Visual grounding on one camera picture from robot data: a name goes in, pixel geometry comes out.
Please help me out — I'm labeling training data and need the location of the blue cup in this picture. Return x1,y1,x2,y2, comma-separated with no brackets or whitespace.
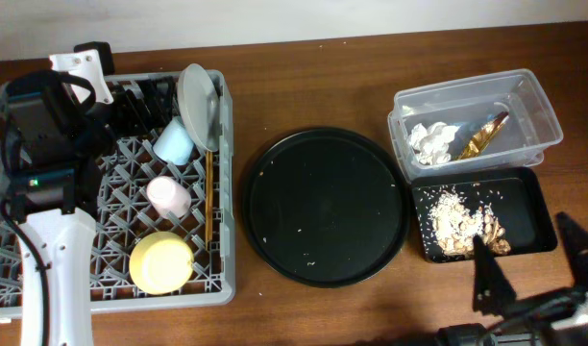
153,116,194,166

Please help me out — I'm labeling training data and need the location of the yellow bowl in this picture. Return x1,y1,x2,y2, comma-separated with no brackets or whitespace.
130,232,194,295

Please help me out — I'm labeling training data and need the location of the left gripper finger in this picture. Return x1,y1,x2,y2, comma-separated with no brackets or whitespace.
138,80,167,128
157,77,177,120

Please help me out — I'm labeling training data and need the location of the gold foil wrapper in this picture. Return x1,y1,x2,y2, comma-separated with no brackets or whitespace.
455,111,509,161

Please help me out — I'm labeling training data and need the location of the black rectangular tray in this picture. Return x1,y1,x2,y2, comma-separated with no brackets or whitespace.
411,167,557,256

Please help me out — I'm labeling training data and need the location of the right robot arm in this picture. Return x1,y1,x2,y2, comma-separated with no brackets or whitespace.
432,212,588,346

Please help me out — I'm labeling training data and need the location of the clear plastic bin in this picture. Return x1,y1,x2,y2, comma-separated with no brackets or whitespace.
387,69,563,182

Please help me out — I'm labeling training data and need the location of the round black tray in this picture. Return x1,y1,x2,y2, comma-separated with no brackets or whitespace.
240,128,412,288

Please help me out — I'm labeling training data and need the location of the white tissue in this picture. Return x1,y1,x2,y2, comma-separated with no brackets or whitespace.
407,122,460,165

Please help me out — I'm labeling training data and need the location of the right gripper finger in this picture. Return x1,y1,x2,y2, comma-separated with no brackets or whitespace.
555,211,588,291
472,235,517,315

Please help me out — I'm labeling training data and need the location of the pink cup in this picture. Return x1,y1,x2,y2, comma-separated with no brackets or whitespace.
147,176,191,218

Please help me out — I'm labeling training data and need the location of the grey dishwasher rack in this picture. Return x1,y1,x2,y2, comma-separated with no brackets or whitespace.
0,70,235,321

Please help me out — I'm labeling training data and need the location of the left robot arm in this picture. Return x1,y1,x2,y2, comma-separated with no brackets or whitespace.
0,70,176,345

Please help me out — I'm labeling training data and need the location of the white round plate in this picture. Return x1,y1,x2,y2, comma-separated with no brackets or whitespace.
177,63,219,152

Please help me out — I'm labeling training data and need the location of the food scraps pile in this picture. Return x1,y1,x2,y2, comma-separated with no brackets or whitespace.
413,183,512,262

